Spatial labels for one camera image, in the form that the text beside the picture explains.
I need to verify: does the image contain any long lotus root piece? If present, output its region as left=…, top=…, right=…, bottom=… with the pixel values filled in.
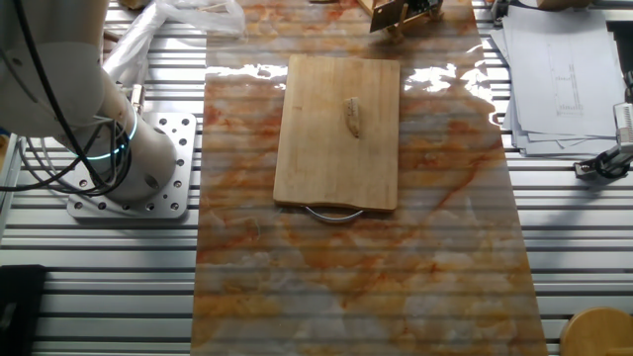
left=343, top=96, right=363, bottom=139

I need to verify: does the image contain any wooden cutting board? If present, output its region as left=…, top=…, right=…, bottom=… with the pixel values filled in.
left=272, top=53, right=402, bottom=224

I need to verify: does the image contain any orange marble pattern mat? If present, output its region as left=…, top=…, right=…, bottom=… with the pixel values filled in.
left=190, top=0, right=549, bottom=356

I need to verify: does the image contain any wooden knife rack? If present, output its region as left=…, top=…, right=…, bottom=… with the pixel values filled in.
left=355, top=0, right=445, bottom=45

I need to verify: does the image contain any clear plastic bag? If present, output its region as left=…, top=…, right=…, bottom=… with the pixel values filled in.
left=101, top=0, right=247, bottom=86

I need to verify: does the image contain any stack of white papers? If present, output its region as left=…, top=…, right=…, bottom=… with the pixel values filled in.
left=489, top=4, right=628, bottom=158

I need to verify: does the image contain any black box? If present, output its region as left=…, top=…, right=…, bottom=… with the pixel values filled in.
left=0, top=264, right=48, bottom=356

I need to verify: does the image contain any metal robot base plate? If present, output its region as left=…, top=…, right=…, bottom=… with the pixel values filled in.
left=66, top=112, right=198, bottom=221

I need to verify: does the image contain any metal cable connector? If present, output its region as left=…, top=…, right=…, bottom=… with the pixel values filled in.
left=129, top=83, right=146, bottom=116

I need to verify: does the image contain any black base cable bundle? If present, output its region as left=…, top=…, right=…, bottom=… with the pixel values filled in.
left=0, top=0, right=135, bottom=197

